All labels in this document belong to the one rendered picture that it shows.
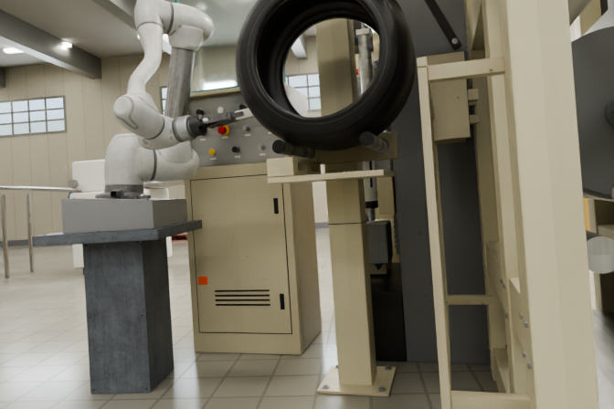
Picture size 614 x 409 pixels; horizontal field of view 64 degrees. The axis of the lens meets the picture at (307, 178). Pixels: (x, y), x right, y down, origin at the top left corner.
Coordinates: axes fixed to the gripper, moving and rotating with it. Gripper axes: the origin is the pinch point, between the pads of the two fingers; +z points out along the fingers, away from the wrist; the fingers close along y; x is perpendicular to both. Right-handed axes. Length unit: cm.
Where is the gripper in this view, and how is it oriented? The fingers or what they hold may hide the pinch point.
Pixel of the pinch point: (244, 113)
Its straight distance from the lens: 173.2
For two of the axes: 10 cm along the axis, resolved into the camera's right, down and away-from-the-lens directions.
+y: 2.7, 0.0, 9.6
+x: 1.9, 9.8, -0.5
